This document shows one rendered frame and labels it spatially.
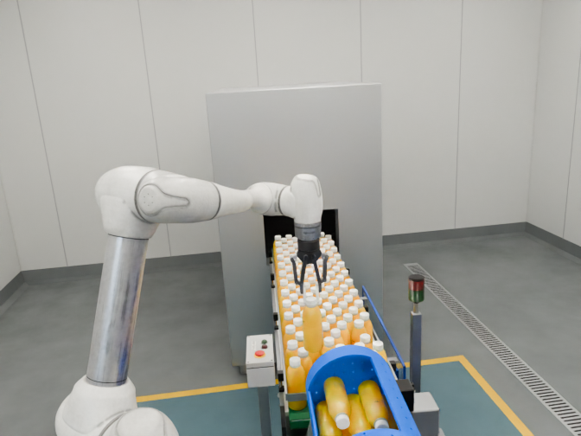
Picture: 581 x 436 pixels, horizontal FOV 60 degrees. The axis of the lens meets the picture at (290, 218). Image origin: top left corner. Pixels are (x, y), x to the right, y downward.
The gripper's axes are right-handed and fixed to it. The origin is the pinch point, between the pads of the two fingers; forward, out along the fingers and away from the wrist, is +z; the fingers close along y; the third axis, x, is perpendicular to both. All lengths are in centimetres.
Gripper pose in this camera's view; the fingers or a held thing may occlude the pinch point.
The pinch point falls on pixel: (310, 292)
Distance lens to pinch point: 175.7
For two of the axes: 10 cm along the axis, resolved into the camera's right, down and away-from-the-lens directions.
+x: -0.7, -2.6, 9.6
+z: 0.5, 9.6, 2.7
